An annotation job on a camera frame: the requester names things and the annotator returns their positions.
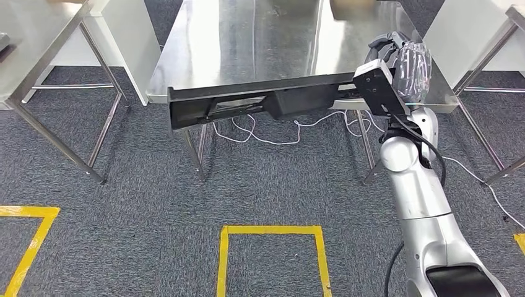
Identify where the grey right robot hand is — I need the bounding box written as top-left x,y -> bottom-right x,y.
364,32 -> 433,104

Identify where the long black plastic part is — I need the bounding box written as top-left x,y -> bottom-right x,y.
167,72 -> 370,131

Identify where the steel workbench table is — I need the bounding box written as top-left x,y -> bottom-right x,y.
147,0 -> 459,185

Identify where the white desk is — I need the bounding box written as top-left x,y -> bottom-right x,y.
22,0 -> 162,106
422,0 -> 525,89

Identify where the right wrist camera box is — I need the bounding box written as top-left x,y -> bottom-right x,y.
352,58 -> 411,119

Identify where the white floor cable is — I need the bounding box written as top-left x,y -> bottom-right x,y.
212,110 -> 525,230

